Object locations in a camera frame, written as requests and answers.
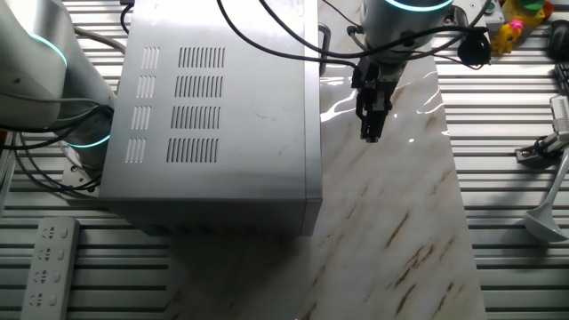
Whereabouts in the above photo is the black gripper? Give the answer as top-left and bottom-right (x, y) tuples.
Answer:
(350, 56), (408, 145)

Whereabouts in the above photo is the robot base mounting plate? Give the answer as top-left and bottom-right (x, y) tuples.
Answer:
(60, 146), (104, 199)

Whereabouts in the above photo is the silver microwave oven body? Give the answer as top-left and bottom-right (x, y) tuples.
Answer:
(98, 0), (309, 237)

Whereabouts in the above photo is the white marble pattern board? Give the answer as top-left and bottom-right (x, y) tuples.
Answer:
(164, 0), (488, 320)

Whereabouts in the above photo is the yellow green plastic toy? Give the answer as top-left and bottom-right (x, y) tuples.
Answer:
(501, 0), (555, 28)

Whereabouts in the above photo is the black keyboard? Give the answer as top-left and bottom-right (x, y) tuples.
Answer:
(554, 61), (569, 97)

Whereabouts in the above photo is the black computer mouse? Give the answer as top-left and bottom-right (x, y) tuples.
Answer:
(546, 20), (569, 62)

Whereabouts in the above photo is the white power strip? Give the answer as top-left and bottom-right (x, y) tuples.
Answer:
(20, 216), (82, 320)

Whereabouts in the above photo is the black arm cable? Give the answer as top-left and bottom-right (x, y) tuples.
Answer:
(215, 0), (361, 70)
(258, 0), (489, 60)

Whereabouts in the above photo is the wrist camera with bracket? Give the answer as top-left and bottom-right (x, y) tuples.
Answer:
(444, 4), (493, 70)

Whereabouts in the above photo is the small metal clamp bracket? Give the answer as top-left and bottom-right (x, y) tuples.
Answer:
(515, 132), (569, 169)

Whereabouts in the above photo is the black microwave power cord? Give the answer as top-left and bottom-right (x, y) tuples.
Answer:
(119, 0), (135, 36)

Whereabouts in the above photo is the thick grey cable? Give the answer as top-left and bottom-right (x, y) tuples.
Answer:
(72, 25), (128, 57)

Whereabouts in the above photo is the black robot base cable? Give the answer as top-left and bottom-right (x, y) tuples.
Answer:
(0, 104), (115, 150)

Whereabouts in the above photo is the thin grey cable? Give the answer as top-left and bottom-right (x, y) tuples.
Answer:
(12, 132), (102, 195)

